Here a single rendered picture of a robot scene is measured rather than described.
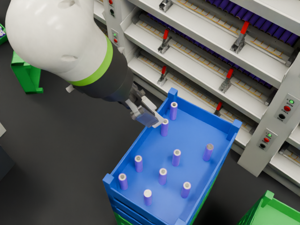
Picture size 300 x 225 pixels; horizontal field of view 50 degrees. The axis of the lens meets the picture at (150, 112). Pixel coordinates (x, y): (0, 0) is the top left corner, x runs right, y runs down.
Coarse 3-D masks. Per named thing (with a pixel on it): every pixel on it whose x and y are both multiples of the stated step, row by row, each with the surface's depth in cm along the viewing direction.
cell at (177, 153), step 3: (174, 150) 76; (177, 150) 76; (174, 153) 76; (177, 153) 76; (180, 153) 76; (174, 156) 76; (177, 156) 76; (174, 159) 77; (177, 159) 77; (174, 162) 79; (177, 162) 79; (174, 165) 80; (177, 165) 80
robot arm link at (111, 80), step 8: (112, 48) 49; (120, 48) 52; (112, 56) 48; (120, 56) 51; (112, 64) 49; (120, 64) 51; (112, 72) 49; (120, 72) 51; (96, 80) 48; (104, 80) 49; (112, 80) 50; (120, 80) 52; (72, 88) 53; (80, 88) 50; (88, 88) 50; (96, 88) 50; (104, 88) 51; (112, 88) 51; (96, 96) 53; (104, 96) 53
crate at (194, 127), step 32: (160, 128) 87; (192, 128) 87; (224, 128) 84; (128, 160) 80; (160, 160) 82; (192, 160) 82; (128, 192) 77; (160, 192) 77; (192, 192) 77; (160, 224) 71
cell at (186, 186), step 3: (183, 183) 72; (186, 183) 72; (189, 183) 72; (183, 186) 72; (186, 186) 71; (189, 186) 72; (183, 189) 72; (186, 189) 71; (189, 189) 72; (183, 192) 73; (186, 192) 73; (183, 195) 75; (186, 195) 74
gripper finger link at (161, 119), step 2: (152, 110) 69; (154, 110) 70; (154, 112) 69; (156, 112) 70; (156, 114) 70; (158, 114) 71; (156, 116) 71; (158, 116) 71; (160, 116) 72; (158, 118) 72; (160, 118) 72; (162, 118) 73; (158, 120) 73; (160, 120) 73; (162, 120) 74; (164, 120) 74; (158, 122) 73; (160, 122) 74; (162, 122) 74; (156, 124) 74; (158, 124) 74; (160, 124) 75; (154, 126) 74; (156, 126) 74
